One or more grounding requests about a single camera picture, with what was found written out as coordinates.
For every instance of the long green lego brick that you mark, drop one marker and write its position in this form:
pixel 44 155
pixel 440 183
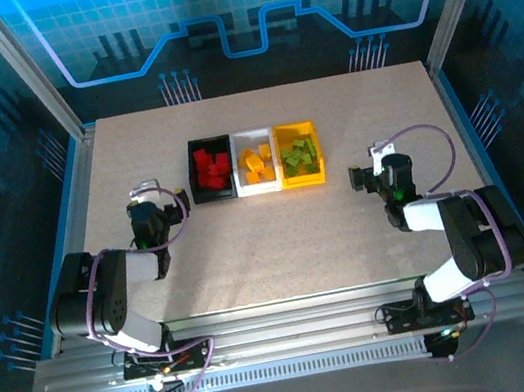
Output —
pixel 303 155

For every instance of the red lego brick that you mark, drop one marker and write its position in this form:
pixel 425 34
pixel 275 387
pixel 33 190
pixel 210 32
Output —
pixel 218 182
pixel 222 158
pixel 205 181
pixel 202 170
pixel 213 169
pixel 224 170
pixel 200 157

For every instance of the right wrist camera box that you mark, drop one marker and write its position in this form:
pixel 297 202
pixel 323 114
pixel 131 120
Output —
pixel 382 150

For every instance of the white plastic container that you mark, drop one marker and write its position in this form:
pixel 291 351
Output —
pixel 251 137

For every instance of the yellow plastic container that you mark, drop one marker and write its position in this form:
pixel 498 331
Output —
pixel 293 130

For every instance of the aluminium mounting rail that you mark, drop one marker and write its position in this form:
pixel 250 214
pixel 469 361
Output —
pixel 288 318

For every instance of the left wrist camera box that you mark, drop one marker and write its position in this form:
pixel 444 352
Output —
pixel 143 190

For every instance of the yellow lego brick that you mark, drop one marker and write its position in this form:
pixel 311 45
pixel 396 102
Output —
pixel 252 177
pixel 268 172
pixel 245 157
pixel 256 162
pixel 264 150

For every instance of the black controller box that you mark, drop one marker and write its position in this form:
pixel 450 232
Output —
pixel 166 388
pixel 445 344

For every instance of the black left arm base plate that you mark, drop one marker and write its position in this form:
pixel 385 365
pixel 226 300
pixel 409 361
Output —
pixel 193 352

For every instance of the aluminium side rail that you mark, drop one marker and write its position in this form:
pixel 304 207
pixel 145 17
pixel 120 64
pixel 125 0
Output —
pixel 73 214
pixel 471 144

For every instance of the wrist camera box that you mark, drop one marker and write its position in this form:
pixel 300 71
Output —
pixel 382 150
pixel 143 190

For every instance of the black plastic container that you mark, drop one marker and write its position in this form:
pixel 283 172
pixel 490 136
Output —
pixel 218 194

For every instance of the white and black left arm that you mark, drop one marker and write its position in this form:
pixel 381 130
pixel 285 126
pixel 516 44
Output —
pixel 87 298

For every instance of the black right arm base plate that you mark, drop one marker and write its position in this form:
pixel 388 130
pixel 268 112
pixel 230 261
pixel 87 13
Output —
pixel 395 317

